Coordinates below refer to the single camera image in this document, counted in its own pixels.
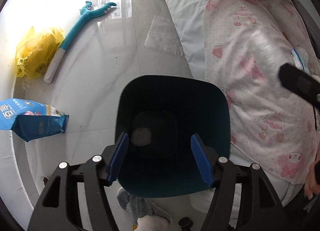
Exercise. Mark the clear bubble wrap sheet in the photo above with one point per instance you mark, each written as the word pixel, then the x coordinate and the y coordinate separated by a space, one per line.
pixel 162 36

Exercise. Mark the teal dinosaur plush stick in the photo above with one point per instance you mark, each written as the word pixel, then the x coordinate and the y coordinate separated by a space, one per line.
pixel 72 32

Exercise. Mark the dark teal trash bin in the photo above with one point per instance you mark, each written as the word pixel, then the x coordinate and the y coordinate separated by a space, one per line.
pixel 175 96

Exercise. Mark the blue printed food bag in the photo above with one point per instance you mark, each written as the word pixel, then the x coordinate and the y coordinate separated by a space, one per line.
pixel 32 126

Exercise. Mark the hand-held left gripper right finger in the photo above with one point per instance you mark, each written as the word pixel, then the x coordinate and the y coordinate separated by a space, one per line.
pixel 200 158

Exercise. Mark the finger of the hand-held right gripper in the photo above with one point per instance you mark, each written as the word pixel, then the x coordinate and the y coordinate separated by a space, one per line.
pixel 300 83
pixel 312 31

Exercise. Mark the person's right hand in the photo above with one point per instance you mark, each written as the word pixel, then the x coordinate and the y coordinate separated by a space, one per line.
pixel 310 183

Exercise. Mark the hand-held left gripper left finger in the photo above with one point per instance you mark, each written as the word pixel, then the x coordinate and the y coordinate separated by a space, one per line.
pixel 120 156

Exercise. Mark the grey fuzzy slipper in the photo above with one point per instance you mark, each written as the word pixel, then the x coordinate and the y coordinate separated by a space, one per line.
pixel 140 203

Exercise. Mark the clear plastic bottle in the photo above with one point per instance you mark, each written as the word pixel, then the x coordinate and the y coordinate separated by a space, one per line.
pixel 267 48

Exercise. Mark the yellow plastic bag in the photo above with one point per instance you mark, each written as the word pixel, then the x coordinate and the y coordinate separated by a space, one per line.
pixel 37 51

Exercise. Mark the white sock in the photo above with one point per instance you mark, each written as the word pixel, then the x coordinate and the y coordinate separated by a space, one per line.
pixel 152 223

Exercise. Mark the crumpled white paper ball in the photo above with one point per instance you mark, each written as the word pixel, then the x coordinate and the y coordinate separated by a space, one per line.
pixel 141 136

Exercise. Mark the pink printed blanket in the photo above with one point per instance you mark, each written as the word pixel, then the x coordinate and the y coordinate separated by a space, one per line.
pixel 250 108

